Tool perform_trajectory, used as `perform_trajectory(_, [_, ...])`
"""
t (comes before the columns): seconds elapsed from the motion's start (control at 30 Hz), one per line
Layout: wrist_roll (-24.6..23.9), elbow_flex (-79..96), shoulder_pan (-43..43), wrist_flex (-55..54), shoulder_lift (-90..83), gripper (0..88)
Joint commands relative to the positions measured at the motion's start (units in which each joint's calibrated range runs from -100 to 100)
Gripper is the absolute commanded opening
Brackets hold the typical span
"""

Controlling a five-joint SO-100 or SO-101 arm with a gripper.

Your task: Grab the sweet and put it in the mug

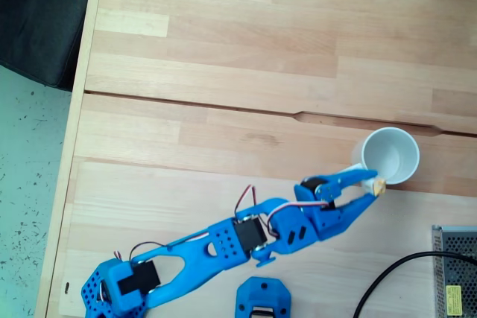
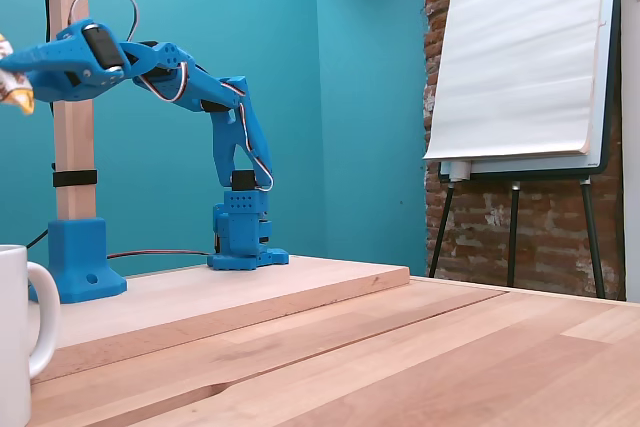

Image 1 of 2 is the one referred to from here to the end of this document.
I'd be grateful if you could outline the blue post mount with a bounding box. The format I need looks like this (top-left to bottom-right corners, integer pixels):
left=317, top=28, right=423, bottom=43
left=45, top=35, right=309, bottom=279
left=234, top=276, right=294, bottom=318

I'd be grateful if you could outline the metal mesh power supply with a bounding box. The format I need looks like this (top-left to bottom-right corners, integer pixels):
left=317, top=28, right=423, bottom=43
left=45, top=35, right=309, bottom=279
left=431, top=224, right=477, bottom=318

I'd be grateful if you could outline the thick black cable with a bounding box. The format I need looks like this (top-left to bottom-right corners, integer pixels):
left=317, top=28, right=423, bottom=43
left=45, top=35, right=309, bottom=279
left=352, top=250, right=477, bottom=318

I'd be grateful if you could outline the white ceramic mug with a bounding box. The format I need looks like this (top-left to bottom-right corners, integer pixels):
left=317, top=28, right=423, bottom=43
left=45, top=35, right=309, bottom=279
left=352, top=127, right=421, bottom=186

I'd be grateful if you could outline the yellow white sweet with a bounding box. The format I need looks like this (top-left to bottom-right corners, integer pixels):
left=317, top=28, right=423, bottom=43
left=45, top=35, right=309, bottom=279
left=366, top=178, right=388, bottom=197

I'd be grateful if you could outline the black cushioned seat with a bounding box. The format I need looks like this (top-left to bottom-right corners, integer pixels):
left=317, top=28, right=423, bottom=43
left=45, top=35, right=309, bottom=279
left=0, top=0, right=96, bottom=92

